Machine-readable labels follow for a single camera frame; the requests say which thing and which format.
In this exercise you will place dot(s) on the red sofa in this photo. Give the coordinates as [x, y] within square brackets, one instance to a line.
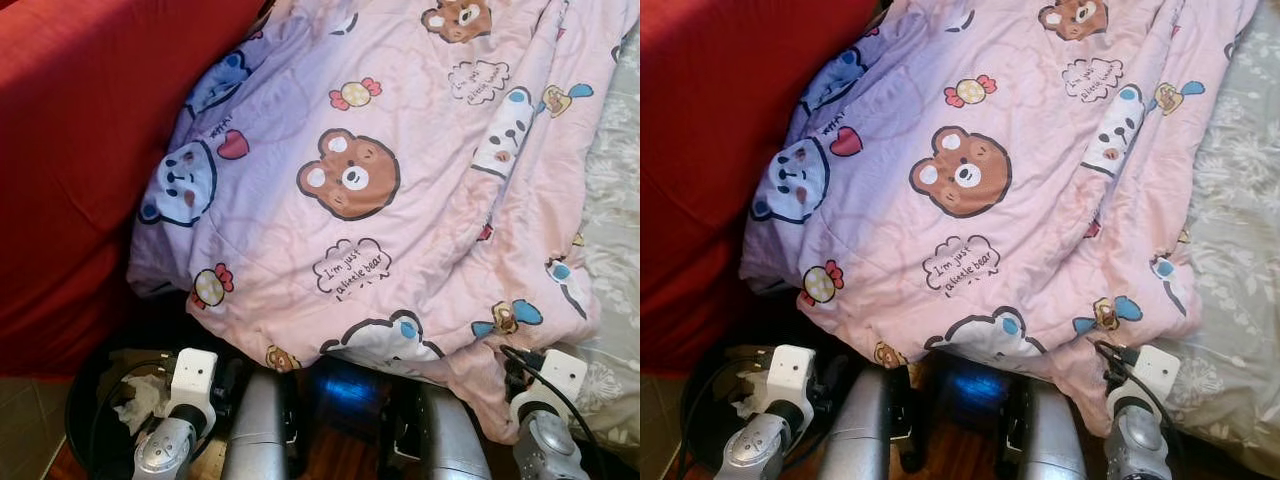
[80, 150]
[720, 150]

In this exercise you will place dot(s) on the silver left robot leg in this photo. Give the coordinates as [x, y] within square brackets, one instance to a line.
[858, 430]
[258, 430]

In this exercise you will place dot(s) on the crumpled white paper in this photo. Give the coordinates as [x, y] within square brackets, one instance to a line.
[752, 402]
[140, 405]

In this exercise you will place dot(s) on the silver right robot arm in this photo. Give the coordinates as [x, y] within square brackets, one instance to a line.
[550, 450]
[1135, 450]

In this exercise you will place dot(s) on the silver robot leg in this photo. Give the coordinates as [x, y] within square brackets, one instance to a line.
[1050, 445]
[450, 445]
[258, 430]
[858, 430]

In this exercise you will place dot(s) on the black robot waist blue light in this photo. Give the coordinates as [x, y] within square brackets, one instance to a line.
[965, 390]
[350, 390]

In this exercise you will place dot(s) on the grey floral bed sheet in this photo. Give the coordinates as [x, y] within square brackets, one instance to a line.
[1235, 200]
[615, 200]

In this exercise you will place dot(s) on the pink bear print blanket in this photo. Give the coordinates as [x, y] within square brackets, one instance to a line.
[1040, 250]
[430, 250]

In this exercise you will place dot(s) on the silver right robot leg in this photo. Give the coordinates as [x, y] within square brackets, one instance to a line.
[1050, 445]
[450, 445]

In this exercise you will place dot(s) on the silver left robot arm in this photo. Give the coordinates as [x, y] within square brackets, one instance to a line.
[165, 450]
[755, 450]

